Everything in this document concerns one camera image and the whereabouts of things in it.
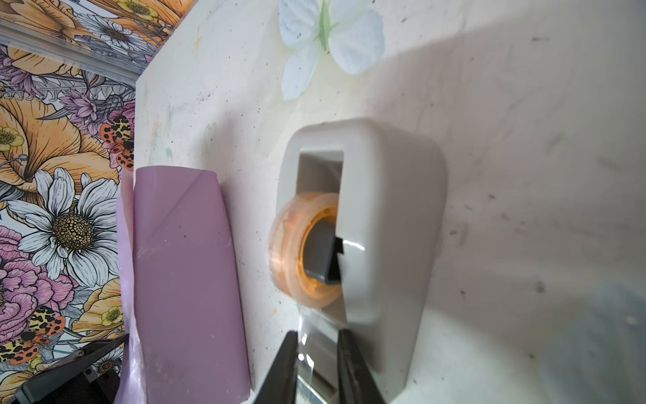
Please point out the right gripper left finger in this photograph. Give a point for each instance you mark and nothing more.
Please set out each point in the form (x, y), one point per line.
(279, 386)

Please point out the pink wrapping paper sheet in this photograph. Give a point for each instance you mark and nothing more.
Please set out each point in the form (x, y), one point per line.
(180, 291)

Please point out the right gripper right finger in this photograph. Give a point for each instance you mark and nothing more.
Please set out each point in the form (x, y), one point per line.
(355, 381)

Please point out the left aluminium corner post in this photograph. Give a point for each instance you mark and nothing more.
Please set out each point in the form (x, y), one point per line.
(61, 51)

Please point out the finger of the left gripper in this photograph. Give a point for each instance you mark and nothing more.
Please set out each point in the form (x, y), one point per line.
(82, 359)

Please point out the clear adhesive tape strip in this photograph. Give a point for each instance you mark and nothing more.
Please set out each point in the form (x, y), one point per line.
(316, 358)

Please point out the orange clear tape roll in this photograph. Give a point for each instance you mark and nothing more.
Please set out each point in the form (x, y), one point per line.
(292, 229)

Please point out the white tape dispenser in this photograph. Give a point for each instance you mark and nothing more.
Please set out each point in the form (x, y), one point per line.
(392, 187)

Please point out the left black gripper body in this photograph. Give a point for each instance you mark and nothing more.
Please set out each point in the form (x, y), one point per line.
(85, 387)

